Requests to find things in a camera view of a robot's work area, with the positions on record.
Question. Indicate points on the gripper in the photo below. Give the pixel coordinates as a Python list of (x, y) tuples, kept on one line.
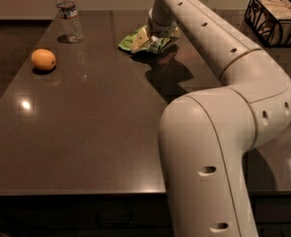
[(164, 28)]

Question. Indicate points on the green rice chip bag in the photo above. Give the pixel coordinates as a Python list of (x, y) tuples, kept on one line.
[(156, 45)]

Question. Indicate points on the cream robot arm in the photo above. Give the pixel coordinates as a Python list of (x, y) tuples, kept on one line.
[(203, 135)]

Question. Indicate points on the clear plastic water bottle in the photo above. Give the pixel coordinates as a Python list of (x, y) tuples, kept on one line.
[(68, 13)]

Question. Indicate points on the orange fruit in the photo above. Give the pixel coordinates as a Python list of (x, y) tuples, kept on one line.
[(43, 59)]

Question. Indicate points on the white napkin stack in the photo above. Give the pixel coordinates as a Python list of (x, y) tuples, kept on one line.
[(280, 9)]

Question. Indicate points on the dark cabinet drawer front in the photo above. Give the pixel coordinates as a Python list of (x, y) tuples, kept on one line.
[(80, 212)]

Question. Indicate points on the black wire basket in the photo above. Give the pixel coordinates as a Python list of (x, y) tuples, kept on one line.
[(270, 31)]

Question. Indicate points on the black drawer handle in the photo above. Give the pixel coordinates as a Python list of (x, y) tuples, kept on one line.
[(115, 219)]

